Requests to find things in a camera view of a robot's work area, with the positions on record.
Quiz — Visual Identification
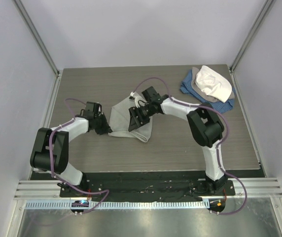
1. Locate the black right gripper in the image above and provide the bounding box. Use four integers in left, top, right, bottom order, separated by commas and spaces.
129, 103, 155, 132

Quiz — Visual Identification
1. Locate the grey cloth napkin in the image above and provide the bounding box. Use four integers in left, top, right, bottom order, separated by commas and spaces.
108, 96, 152, 143

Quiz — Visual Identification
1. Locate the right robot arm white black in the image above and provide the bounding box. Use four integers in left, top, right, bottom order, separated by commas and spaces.
128, 86, 228, 195

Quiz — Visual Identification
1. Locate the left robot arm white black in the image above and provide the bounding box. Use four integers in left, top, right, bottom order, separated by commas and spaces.
30, 102, 112, 197

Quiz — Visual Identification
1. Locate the blue checked cloth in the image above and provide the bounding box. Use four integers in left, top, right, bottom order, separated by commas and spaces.
180, 70, 235, 114

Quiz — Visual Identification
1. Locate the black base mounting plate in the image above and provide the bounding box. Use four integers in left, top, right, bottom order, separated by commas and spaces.
57, 171, 237, 202

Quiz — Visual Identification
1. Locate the beige grey cloth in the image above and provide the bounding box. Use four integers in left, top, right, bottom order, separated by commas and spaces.
191, 67, 233, 102

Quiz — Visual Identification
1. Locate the white cloth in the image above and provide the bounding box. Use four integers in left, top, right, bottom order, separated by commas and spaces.
195, 65, 233, 103

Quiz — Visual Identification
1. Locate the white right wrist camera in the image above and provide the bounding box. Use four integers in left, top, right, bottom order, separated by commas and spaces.
129, 92, 142, 108

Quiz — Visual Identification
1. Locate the white slotted cable duct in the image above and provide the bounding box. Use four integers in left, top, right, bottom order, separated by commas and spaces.
25, 199, 210, 210

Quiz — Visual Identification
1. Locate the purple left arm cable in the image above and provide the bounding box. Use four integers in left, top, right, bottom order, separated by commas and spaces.
49, 98, 110, 215

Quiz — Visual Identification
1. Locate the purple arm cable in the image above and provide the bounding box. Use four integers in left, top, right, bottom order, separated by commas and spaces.
49, 98, 110, 215
133, 77, 249, 215

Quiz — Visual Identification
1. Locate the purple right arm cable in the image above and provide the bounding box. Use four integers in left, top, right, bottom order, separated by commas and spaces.
133, 77, 249, 215

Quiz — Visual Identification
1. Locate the left aluminium frame post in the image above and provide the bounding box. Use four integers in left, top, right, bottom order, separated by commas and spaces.
12, 0, 60, 76

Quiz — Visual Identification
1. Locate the aluminium frame post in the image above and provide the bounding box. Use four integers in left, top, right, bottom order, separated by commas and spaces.
229, 0, 276, 73
12, 0, 60, 76

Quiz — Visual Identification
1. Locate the front aluminium frame rail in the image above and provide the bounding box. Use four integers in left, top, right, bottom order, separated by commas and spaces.
14, 178, 282, 200

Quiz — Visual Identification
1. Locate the right aluminium frame post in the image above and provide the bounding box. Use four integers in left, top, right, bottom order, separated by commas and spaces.
229, 0, 276, 73

